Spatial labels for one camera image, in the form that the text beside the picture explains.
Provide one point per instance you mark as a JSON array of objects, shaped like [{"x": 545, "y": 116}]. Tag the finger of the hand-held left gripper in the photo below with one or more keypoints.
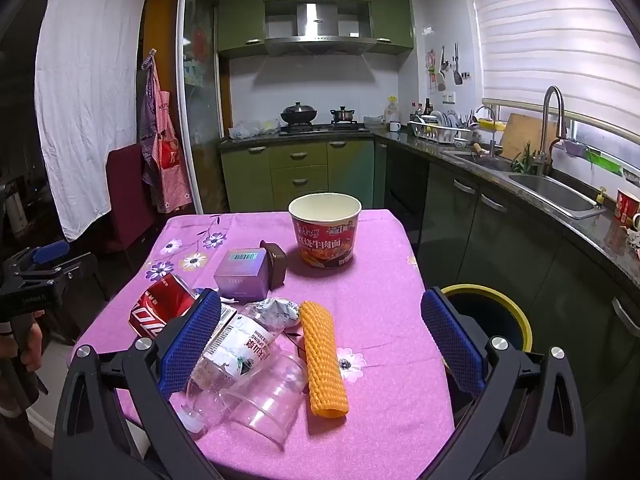
[
  {"x": 75, "y": 267},
  {"x": 49, "y": 251}
]

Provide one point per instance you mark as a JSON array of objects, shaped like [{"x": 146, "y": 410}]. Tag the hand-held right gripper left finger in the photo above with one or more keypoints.
[{"x": 192, "y": 345}]

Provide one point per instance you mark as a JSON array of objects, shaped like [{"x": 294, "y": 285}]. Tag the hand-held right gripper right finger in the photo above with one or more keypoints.
[{"x": 452, "y": 340}]

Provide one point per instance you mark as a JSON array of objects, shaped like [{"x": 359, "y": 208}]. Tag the yellow-rimmed dark trash bin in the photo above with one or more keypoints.
[{"x": 482, "y": 305}]

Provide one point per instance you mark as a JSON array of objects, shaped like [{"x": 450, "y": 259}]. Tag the clear plastic water bottle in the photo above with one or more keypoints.
[{"x": 240, "y": 355}]

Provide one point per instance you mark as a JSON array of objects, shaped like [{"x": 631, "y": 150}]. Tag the crushed red soda can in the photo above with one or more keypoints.
[{"x": 160, "y": 305}]

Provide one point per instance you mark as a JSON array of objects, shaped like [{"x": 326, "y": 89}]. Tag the purple cardboard box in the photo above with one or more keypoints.
[{"x": 240, "y": 280}]

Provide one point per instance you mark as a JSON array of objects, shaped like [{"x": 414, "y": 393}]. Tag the silver wrapper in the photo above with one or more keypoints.
[{"x": 277, "y": 312}]

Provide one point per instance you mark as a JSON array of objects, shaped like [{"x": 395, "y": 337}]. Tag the clear plastic cup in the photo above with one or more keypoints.
[{"x": 265, "y": 405}]

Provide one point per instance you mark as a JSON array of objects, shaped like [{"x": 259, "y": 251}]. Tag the small brown box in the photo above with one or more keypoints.
[{"x": 277, "y": 266}]

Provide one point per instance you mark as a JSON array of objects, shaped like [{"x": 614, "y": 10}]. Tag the red instant noodle cup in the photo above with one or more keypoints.
[{"x": 325, "y": 240}]

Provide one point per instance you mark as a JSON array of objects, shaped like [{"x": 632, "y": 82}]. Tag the person's left hand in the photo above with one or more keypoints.
[{"x": 32, "y": 342}]

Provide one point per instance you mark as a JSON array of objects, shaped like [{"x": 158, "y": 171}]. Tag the maroon chair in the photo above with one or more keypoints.
[{"x": 125, "y": 195}]

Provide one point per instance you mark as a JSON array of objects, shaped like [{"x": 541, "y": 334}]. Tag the pink floral tablecloth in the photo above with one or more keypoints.
[{"x": 380, "y": 280}]

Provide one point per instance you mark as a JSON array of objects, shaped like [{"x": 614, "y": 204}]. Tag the red checked apron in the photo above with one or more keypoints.
[{"x": 167, "y": 170}]

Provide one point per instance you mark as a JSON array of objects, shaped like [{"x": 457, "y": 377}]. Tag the white hanging sheet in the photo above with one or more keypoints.
[{"x": 85, "y": 110}]

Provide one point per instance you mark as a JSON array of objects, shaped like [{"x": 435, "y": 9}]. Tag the steel sink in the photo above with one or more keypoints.
[{"x": 550, "y": 192}]

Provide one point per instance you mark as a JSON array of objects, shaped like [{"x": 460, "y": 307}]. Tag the purple checked apron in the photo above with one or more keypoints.
[{"x": 149, "y": 105}]

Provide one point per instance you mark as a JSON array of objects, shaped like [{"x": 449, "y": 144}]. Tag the green leafy vegetables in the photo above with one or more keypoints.
[{"x": 524, "y": 162}]

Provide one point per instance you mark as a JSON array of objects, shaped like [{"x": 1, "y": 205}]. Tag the black kitchen countertop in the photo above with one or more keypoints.
[{"x": 430, "y": 149}]

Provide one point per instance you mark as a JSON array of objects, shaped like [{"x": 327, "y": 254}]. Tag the small brass tap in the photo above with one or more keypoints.
[{"x": 601, "y": 197}]

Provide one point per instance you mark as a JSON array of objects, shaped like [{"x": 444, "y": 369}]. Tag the dish rack with dishes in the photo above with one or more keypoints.
[{"x": 440, "y": 127}]

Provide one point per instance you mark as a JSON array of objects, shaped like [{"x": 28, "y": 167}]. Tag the wooden cutting board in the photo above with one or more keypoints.
[{"x": 522, "y": 137}]

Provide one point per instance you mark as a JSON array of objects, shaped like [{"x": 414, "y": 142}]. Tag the red printed mug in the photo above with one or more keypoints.
[{"x": 626, "y": 207}]

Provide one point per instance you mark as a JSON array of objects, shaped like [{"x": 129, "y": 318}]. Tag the small steel faucet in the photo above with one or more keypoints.
[{"x": 492, "y": 125}]

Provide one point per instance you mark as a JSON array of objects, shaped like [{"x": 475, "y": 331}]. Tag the yellow plastic tray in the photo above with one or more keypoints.
[{"x": 491, "y": 123}]

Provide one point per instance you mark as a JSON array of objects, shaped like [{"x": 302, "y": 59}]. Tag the white enamel mug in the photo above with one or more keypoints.
[{"x": 395, "y": 127}]

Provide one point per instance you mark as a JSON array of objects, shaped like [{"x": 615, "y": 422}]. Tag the glass sliding door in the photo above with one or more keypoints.
[{"x": 200, "y": 85}]

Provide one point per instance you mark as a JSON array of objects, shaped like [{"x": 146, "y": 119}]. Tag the pile of plastic bags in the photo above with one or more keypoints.
[{"x": 252, "y": 129}]

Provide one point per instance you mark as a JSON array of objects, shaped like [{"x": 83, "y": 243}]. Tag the purple sink caddy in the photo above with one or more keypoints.
[{"x": 572, "y": 148}]

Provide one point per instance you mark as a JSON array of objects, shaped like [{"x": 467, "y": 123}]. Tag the cluster of sauce bottles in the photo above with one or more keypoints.
[{"x": 422, "y": 110}]

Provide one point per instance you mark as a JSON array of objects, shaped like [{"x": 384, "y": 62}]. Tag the green plastic strip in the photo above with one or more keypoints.
[{"x": 605, "y": 161}]

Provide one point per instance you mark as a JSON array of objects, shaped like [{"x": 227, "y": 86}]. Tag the plastic jar with yellow lid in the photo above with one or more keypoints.
[{"x": 392, "y": 110}]

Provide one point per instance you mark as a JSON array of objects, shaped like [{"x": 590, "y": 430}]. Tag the gas stove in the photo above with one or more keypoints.
[{"x": 325, "y": 127}]

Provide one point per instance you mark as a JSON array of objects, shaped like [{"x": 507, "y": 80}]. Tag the tall steel faucet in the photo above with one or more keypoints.
[{"x": 550, "y": 110}]

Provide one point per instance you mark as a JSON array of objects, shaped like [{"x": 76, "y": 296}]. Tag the steel pot with lid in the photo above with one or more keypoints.
[{"x": 342, "y": 115}]

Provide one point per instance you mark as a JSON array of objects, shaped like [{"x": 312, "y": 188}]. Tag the black wok with lid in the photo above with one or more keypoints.
[{"x": 298, "y": 114}]

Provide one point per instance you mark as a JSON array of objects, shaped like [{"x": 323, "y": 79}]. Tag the hanging black spatula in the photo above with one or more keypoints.
[{"x": 457, "y": 72}]

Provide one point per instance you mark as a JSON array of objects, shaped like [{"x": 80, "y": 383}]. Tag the white window blind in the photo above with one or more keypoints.
[{"x": 550, "y": 35}]

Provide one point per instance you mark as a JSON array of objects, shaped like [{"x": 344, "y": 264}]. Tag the steel range hood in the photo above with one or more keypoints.
[{"x": 315, "y": 22}]

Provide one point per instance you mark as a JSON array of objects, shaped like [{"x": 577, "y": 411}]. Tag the white wall socket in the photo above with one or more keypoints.
[{"x": 450, "y": 97}]

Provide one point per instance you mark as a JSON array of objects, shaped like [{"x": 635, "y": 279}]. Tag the red wall decoration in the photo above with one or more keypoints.
[{"x": 430, "y": 67}]

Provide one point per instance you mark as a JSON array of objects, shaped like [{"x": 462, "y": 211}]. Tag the green wall cabinets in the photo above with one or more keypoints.
[{"x": 240, "y": 20}]

